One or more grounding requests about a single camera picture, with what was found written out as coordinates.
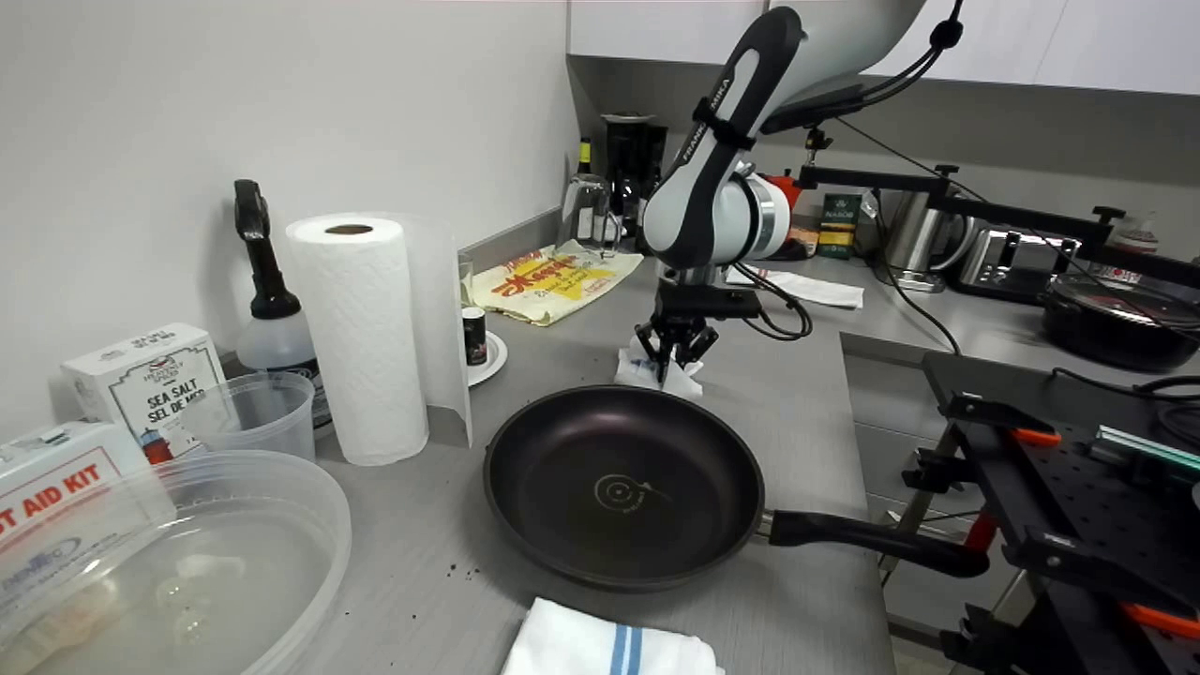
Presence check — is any orange-handled black clamp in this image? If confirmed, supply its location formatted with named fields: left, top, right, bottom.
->
left=1117, top=598, right=1200, bottom=648
left=932, top=392, right=1068, bottom=462
left=897, top=448, right=1003, bottom=562

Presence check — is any yellow printed bag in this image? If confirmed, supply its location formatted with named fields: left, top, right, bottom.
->
left=460, top=238, right=650, bottom=330

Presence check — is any black-headed spray bottle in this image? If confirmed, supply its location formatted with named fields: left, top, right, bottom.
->
left=228, top=178, right=320, bottom=374

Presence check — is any white round plate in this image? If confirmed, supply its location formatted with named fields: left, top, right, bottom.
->
left=460, top=328, right=515, bottom=394

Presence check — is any small white blue-striped cloth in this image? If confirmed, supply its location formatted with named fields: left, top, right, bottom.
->
left=498, top=594, right=727, bottom=675

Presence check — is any white folded napkin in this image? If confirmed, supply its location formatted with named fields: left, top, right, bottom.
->
left=763, top=269, right=870, bottom=314

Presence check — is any white sea salt box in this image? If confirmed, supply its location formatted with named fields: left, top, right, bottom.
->
left=55, top=319, right=243, bottom=462

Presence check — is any clear plastic cup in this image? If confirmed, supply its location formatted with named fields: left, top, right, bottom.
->
left=208, top=369, right=320, bottom=464

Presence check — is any dark-label spice jar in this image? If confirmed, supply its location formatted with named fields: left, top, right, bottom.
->
left=456, top=305, right=491, bottom=372

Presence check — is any white first aid kit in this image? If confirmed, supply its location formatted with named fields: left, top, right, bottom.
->
left=0, top=419, right=181, bottom=594

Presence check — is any white paper towel roll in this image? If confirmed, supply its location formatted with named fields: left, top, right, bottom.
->
left=280, top=210, right=478, bottom=469

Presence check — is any black round cooker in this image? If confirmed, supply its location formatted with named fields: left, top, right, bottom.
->
left=1041, top=265, right=1200, bottom=374

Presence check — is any clear plastic bowl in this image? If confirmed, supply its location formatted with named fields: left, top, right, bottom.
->
left=0, top=448, right=355, bottom=675

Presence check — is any black frying pan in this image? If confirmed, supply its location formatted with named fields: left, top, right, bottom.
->
left=478, top=382, right=993, bottom=594

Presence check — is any black horizontal mounting bar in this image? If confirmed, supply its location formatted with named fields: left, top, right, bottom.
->
left=800, top=160, right=1200, bottom=285

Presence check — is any green tea box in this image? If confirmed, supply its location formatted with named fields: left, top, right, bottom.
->
left=818, top=185, right=878, bottom=258

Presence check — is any steel toaster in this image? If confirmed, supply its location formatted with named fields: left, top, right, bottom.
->
left=952, top=223, right=1083, bottom=305

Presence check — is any steel canister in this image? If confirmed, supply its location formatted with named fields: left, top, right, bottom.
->
left=886, top=200, right=968, bottom=285

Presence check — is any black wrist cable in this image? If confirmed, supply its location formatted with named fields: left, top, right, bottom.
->
left=733, top=264, right=818, bottom=344

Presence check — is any small glass bottle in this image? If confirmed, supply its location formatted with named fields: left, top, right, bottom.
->
left=563, top=139, right=607, bottom=243

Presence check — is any large white blue-striped cloth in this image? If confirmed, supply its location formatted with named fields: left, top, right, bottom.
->
left=610, top=344, right=705, bottom=404

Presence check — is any black coffee machine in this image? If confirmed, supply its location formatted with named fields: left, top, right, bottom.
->
left=595, top=108, right=671, bottom=258

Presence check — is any black perforated robot table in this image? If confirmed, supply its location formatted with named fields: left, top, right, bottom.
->
left=923, top=352, right=1200, bottom=675

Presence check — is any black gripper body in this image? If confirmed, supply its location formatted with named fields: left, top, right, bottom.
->
left=635, top=269, right=763, bottom=352

